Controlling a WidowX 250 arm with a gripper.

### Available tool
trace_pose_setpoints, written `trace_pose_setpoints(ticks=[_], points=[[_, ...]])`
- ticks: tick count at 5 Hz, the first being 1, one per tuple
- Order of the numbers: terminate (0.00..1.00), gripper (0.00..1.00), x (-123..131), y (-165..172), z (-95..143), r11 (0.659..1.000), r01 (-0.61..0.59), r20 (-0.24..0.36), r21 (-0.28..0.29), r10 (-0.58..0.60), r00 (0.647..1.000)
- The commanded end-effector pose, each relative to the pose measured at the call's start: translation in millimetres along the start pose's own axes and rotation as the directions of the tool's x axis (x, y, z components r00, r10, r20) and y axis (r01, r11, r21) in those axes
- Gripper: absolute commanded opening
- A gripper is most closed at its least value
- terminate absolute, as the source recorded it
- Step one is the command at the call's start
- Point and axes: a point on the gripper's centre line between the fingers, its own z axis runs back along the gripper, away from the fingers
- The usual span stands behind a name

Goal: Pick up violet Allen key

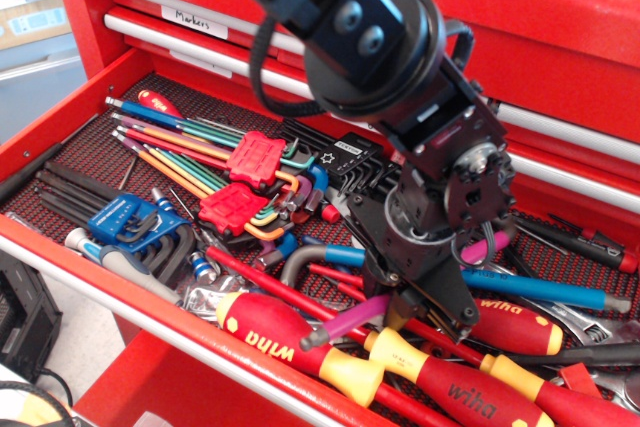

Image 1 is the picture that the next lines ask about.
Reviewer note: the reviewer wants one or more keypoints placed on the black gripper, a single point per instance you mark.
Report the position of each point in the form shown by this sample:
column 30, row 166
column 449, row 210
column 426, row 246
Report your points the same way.
column 409, row 245

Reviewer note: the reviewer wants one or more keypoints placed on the violet large Allen key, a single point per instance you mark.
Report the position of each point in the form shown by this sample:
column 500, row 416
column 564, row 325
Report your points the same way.
column 373, row 307

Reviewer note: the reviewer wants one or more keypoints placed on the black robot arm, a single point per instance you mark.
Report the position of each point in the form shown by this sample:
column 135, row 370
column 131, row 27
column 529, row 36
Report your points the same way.
column 398, row 66

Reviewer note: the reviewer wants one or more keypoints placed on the blue large Allen key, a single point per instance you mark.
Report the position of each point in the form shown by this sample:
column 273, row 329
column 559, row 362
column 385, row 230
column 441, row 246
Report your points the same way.
column 355, row 257

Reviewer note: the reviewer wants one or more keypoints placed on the black Tekton torx key holder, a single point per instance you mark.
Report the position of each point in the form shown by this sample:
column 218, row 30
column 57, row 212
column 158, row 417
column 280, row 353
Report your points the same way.
column 346, row 153

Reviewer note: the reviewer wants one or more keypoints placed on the lower red hex key holder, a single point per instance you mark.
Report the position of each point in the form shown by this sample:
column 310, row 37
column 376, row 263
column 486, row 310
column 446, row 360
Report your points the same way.
column 230, row 208

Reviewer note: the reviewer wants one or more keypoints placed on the red hex key holder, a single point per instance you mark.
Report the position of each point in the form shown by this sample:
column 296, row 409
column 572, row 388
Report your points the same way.
column 230, row 208
column 256, row 159

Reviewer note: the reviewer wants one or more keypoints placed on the upper red hex key holder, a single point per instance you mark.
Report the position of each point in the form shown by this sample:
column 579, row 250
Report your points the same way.
column 256, row 159

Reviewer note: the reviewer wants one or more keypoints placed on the blue hex key holder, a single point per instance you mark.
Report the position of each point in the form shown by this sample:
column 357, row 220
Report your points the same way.
column 134, row 224

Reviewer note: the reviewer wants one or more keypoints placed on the upper red yellow screwdriver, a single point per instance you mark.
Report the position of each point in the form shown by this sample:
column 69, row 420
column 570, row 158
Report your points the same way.
column 513, row 328

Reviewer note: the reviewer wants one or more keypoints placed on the large red yellow screwdriver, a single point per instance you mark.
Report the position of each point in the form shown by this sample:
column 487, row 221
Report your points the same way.
column 275, row 329

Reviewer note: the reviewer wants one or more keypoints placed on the right red yellow screwdriver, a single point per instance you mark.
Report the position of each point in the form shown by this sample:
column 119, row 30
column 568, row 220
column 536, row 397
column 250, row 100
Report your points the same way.
column 567, row 407

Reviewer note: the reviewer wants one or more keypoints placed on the middle red yellow screwdriver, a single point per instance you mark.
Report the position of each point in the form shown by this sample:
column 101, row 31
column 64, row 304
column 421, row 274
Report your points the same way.
column 469, row 396

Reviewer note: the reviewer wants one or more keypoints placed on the black red pen screwdriver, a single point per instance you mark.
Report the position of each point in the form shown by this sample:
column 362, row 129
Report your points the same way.
column 600, row 251

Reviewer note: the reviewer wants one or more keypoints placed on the silver adjustable wrench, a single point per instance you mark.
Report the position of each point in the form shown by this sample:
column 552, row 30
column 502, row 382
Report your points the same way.
column 575, row 317

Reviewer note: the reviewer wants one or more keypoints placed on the grey blue screwdriver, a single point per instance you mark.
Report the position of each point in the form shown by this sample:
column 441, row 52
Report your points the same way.
column 120, row 262

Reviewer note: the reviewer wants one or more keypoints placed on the red tool chest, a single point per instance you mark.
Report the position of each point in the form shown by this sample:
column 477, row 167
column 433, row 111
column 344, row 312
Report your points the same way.
column 561, row 76

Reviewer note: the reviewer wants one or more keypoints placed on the small red Wiha screwdriver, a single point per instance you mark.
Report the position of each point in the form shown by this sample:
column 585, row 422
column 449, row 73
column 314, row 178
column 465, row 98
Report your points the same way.
column 158, row 102

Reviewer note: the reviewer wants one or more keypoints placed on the black box on floor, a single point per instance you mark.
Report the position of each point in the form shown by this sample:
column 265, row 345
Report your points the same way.
column 30, row 318

